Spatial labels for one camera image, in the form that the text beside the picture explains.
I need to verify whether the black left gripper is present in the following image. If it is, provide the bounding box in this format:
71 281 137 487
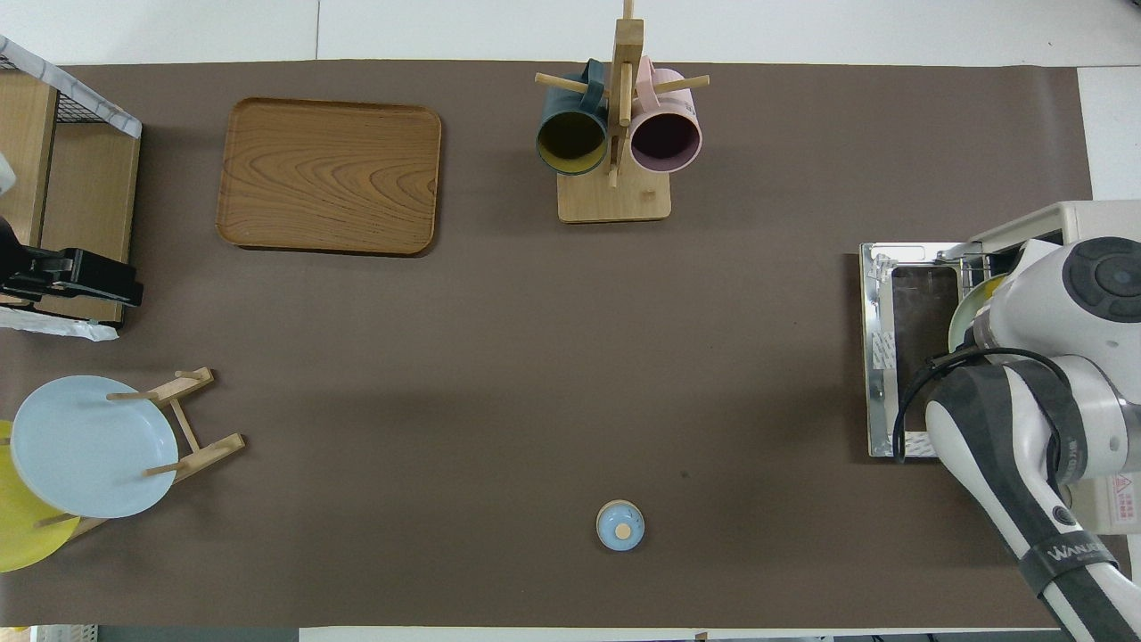
0 218 145 309

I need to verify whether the glass oven door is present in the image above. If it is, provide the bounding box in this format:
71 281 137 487
860 241 973 460

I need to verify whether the light green plate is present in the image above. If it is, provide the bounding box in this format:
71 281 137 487
947 272 1008 353

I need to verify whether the white toaster oven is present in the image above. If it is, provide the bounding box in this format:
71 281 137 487
936 201 1141 536

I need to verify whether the light blue plate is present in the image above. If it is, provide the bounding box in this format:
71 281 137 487
11 375 179 520

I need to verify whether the wooden plate rack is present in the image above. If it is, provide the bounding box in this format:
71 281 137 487
36 366 246 541

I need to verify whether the wooden serving tray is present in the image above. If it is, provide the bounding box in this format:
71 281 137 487
217 96 443 257

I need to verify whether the yellow plate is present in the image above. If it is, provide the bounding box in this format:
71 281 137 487
0 420 81 573

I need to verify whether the brown table mat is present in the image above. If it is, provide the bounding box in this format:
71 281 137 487
0 61 1135 630

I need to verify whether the dark blue mug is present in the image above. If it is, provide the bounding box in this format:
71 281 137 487
536 59 611 177

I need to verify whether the wooden mug tree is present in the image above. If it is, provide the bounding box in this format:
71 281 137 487
535 0 711 224

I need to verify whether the pink mug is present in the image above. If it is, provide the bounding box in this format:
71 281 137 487
629 56 704 175

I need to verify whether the wire and wood shelf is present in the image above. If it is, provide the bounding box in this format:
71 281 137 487
0 36 144 326

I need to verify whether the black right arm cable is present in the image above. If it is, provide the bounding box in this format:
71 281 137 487
891 346 1071 465

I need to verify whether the oven wire rack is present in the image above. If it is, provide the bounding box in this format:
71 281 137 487
936 248 1017 277

